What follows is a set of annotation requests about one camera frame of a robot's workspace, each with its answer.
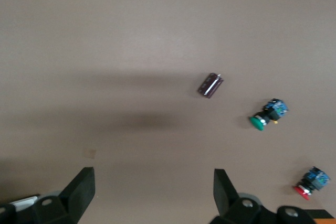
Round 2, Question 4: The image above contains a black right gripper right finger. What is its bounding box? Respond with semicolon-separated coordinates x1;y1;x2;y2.
208;168;317;224

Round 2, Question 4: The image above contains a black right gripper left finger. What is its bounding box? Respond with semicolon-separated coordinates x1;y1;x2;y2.
0;166;96;224

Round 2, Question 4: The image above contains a red push button switch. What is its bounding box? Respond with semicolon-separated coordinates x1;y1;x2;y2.
293;166;331;201

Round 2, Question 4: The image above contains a green push button switch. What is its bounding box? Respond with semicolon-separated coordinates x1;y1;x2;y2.
248;98;290;132

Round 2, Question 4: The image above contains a purple cylindrical capacitor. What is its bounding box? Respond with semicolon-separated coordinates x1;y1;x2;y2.
196;72;225;100

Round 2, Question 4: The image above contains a white plastic drawer cabinet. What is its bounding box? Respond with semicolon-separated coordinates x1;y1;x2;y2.
9;194;40;208

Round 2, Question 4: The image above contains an orange button enclosure box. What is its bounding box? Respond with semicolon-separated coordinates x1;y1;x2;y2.
309;209;336;224

